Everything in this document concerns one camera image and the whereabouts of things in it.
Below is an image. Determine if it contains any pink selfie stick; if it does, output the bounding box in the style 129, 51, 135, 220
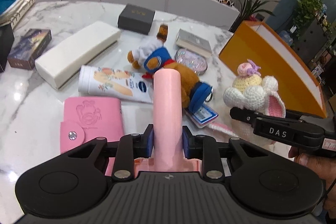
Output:
105, 68, 203, 180

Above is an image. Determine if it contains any dark navy gift box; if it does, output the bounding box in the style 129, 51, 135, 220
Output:
117, 4, 155, 35

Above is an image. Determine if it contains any purple card box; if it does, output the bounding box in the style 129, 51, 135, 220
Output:
7, 28, 52, 70

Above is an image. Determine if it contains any person right hand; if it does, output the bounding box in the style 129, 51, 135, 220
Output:
288, 147, 336, 223

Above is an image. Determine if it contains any white crochet bunny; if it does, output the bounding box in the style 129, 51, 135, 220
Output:
223, 59, 287, 146

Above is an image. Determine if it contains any orange storage box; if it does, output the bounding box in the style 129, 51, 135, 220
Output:
219, 21, 327, 118

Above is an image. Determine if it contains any brown teddy bear plush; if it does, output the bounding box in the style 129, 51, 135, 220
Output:
127, 24, 213, 114

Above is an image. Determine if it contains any pink snap wallet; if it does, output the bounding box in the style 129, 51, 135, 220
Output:
60, 97, 124, 153

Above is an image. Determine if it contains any glitter round compact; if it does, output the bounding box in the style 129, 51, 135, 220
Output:
175, 48, 208, 76

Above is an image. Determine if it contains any white hand cream tube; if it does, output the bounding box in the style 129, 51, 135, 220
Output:
78, 65, 153, 103

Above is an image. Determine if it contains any grey drawer cabinet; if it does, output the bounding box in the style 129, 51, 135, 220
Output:
294, 19, 329, 65

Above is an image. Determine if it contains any grey hardcover book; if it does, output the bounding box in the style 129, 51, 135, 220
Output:
175, 29, 213, 59

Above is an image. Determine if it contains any potted green plant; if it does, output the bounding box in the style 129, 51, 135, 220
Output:
230, 0, 278, 33

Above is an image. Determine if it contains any long white case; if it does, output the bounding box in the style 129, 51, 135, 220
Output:
35, 21, 121, 90

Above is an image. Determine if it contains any black barcode box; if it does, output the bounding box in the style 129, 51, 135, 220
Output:
0, 23, 14, 73

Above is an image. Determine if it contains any snack chip bag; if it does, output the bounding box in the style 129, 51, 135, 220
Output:
0, 0, 16, 14

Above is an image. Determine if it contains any ring binder notebook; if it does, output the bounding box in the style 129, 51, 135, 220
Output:
1, 0, 36, 30

